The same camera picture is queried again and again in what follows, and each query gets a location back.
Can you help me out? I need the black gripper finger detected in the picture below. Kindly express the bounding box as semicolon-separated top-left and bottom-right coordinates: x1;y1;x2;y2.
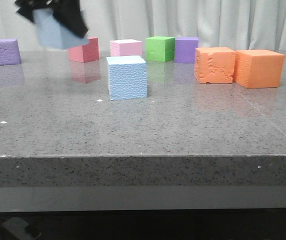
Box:
14;0;37;25
50;0;88;38

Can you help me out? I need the light blue smooth cube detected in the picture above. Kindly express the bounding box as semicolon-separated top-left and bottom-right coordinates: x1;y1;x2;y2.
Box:
33;8;89;50

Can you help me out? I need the red foam cube far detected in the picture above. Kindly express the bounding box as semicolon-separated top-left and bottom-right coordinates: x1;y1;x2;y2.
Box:
68;37;100;63

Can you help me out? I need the purple dented foam cube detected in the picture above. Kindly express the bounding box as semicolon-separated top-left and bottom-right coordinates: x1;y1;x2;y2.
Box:
0;38;22;66

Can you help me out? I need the pink foam cube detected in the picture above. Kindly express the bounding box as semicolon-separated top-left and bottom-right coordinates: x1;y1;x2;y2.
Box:
110;39;142;57

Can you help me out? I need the light blue textured cube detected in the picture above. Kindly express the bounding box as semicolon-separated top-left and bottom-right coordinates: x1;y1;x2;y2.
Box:
106;55;147;100

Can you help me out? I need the green foam cube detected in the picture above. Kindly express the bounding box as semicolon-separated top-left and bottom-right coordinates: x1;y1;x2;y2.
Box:
145;36;175;62

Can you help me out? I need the purple cube beside green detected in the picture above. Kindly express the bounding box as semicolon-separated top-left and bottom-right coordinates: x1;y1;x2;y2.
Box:
174;37;199;64

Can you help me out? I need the damaged orange foam cube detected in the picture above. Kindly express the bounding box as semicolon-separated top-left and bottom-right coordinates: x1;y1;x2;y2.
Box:
194;47;236;84

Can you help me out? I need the grey curtain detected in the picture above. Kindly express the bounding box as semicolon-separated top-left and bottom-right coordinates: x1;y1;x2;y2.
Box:
0;0;286;53

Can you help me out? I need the smooth orange foam cube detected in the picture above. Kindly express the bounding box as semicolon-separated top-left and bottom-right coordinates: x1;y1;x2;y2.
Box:
233;49;285;89

